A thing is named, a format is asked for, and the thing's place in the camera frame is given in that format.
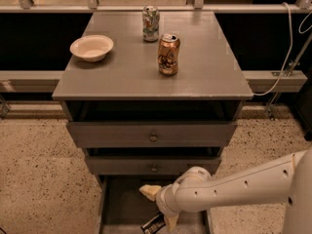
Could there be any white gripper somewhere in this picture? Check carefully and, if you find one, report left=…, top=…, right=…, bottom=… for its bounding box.
left=139, top=184, right=179, bottom=232

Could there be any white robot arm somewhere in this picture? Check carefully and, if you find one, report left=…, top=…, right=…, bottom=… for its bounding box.
left=139, top=149, right=312, bottom=234

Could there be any round middle drawer knob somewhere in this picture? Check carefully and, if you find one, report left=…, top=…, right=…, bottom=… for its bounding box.
left=151, top=165, right=158, bottom=173

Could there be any round drawer knob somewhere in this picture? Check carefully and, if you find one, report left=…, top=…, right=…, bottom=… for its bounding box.
left=149, top=133, right=158, bottom=142
left=151, top=165, right=158, bottom=173

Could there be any grey open bottom drawer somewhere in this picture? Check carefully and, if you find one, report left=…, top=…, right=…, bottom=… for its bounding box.
left=94, top=175, right=214, bottom=234

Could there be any round top drawer knob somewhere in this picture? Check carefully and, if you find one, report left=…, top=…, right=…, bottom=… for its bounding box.
left=149, top=133, right=158, bottom=142

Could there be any grey middle drawer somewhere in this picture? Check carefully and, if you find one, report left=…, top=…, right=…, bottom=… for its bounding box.
left=85, top=156, right=220, bottom=176

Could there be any grey wooden drawer cabinet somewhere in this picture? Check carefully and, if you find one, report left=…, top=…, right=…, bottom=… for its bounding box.
left=52, top=10, right=254, bottom=234

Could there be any grey top drawer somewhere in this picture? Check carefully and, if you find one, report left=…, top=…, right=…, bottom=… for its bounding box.
left=67, top=122, right=237, bottom=148

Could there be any orange soda can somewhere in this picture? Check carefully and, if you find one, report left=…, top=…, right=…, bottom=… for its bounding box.
left=158, top=33, right=180, bottom=76

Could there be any white bowl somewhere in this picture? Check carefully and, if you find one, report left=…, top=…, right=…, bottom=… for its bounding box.
left=70, top=35, right=114, bottom=62

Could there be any green white soda can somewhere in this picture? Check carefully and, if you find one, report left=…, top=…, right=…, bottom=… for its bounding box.
left=142, top=5, right=160, bottom=42

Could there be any metal stand leg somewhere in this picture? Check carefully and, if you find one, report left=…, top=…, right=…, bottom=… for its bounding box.
left=265, top=33, right=312, bottom=120

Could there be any white cable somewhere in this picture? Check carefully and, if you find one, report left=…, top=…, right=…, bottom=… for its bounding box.
left=253, top=1, right=312, bottom=98

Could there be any metal railing frame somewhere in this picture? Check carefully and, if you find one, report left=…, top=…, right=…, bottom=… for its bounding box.
left=1, top=0, right=311, bottom=95

